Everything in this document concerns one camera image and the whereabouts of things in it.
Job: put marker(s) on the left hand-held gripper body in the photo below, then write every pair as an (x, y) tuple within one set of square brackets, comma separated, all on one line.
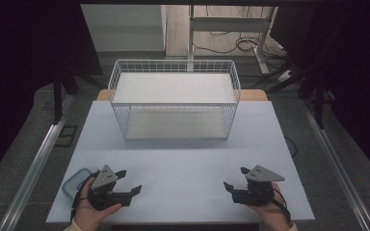
[(104, 179)]

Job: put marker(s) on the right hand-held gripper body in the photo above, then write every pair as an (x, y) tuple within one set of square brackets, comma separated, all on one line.
[(260, 174)]

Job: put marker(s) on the clear container with blue lid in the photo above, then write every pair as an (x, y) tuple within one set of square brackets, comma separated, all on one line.
[(74, 184)]

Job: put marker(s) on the person's left hand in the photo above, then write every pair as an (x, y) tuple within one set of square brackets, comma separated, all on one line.
[(86, 216)]

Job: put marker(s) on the person's right hand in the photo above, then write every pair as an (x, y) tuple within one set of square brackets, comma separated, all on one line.
[(276, 213)]

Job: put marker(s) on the wooden table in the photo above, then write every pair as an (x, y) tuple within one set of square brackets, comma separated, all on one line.
[(253, 95)]

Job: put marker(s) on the black stand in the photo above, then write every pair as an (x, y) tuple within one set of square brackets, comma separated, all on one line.
[(58, 96), (318, 96)]

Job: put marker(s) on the white power strip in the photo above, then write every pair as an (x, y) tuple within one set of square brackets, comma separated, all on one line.
[(283, 75)]

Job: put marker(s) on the dark curtain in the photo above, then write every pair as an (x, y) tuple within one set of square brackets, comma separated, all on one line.
[(19, 64), (350, 64)]

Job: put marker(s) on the white cabinet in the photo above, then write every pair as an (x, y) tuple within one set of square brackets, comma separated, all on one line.
[(125, 29)]

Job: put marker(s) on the black square floor frame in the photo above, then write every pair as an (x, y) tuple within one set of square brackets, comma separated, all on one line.
[(65, 136)]

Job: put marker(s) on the aluminium rail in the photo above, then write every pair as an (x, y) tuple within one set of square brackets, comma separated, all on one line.
[(35, 166), (337, 170)]

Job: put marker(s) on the white metal desk frame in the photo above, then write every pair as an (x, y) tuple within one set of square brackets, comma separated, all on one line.
[(228, 24)]

